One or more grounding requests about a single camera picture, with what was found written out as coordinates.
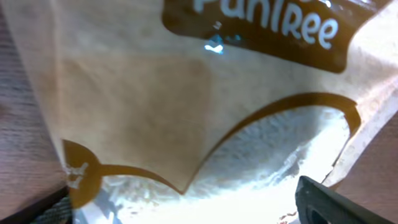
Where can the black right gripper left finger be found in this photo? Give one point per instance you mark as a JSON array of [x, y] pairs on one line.
[[55, 208]]

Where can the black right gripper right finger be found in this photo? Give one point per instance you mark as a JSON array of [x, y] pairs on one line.
[[318, 204]]

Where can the Pantree pouch white contents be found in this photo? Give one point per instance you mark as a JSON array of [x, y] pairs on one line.
[[205, 111]]

